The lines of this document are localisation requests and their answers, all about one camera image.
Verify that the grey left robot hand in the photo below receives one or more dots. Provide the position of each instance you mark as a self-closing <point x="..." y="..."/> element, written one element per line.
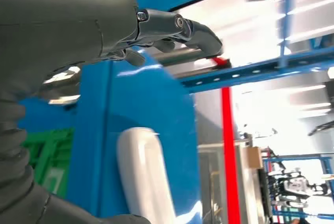
<point x="57" y="25"/>

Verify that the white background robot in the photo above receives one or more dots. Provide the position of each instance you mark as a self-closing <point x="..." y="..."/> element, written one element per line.
<point x="297" y="185"/>

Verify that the steel stanchion with red belt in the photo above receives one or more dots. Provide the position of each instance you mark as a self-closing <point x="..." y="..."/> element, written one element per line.
<point x="182" y="54"/>

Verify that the red barrier belt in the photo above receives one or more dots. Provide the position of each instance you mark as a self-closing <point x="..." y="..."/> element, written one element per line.
<point x="229" y="146"/>

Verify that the blue background rack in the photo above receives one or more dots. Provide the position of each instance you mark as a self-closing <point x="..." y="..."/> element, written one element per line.
<point x="300" y="157"/>

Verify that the blue metal shelf rack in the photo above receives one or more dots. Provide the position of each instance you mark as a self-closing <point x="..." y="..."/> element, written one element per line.
<point x="145" y="111"/>

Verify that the brown cardboard box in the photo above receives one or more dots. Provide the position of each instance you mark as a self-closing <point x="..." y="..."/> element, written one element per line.
<point x="254" y="157"/>

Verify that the green plastic crate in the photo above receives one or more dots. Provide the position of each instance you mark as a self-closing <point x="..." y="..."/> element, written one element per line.
<point x="49" y="160"/>

